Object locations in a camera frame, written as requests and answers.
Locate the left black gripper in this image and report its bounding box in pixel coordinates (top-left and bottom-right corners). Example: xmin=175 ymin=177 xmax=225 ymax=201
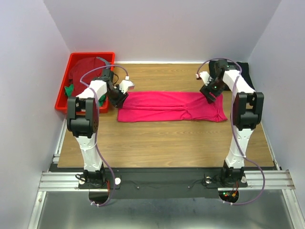
xmin=104 ymin=85 xmax=128 ymax=109

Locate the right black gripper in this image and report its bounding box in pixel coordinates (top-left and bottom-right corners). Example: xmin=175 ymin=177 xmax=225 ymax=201
xmin=200 ymin=76 xmax=226 ymax=104

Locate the pink t shirt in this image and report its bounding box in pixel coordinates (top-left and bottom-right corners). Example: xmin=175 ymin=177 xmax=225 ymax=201
xmin=117 ymin=91 xmax=227 ymax=123

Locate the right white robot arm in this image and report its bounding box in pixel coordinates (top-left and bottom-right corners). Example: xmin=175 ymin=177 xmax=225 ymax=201
xmin=196 ymin=58 xmax=264 ymax=187

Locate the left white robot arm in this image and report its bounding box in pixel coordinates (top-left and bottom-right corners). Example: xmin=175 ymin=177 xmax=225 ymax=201
xmin=66 ymin=67 xmax=134 ymax=188

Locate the grey t shirt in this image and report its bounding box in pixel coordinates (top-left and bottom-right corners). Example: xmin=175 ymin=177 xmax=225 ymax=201
xmin=96 ymin=57 xmax=112 ymax=70

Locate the folded black t shirt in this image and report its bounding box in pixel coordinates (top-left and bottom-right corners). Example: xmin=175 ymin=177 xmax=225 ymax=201
xmin=208 ymin=61 xmax=254 ymax=89

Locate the dark red t shirt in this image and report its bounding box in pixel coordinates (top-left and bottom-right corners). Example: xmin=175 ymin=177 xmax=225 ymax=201
xmin=68 ymin=57 xmax=104 ymax=96

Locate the green t shirt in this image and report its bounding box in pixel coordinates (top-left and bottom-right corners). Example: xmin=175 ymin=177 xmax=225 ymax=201
xmin=64 ymin=84 xmax=106 ymax=107

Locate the red plastic bin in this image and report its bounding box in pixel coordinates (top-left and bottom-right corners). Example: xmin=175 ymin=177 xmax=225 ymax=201
xmin=55 ymin=52 xmax=115 ymax=114

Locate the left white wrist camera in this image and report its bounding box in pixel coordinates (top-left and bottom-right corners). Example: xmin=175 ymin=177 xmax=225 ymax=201
xmin=119 ymin=75 xmax=135 ymax=94

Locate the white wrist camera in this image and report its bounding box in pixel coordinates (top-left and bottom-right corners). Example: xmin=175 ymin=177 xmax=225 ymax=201
xmin=119 ymin=75 xmax=135 ymax=94
xmin=196 ymin=71 xmax=212 ymax=85

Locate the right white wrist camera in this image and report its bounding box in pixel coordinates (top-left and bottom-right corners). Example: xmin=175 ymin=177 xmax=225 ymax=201
xmin=196 ymin=71 xmax=212 ymax=85

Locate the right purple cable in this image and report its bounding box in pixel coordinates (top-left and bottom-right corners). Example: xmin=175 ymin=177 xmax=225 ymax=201
xmin=196 ymin=57 xmax=266 ymax=206

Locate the purple cable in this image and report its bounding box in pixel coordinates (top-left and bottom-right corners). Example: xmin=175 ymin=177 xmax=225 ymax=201
xmin=80 ymin=64 xmax=131 ymax=207
xmin=196 ymin=57 xmax=266 ymax=206

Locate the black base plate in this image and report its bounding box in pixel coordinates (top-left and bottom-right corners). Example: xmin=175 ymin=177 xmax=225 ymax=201
xmin=40 ymin=168 xmax=247 ymax=203

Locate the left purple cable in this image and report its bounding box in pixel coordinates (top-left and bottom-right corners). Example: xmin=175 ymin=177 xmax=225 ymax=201
xmin=80 ymin=64 xmax=131 ymax=207

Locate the aluminium frame rail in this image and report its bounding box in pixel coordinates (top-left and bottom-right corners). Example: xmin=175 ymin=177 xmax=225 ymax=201
xmin=29 ymin=119 xmax=305 ymax=229

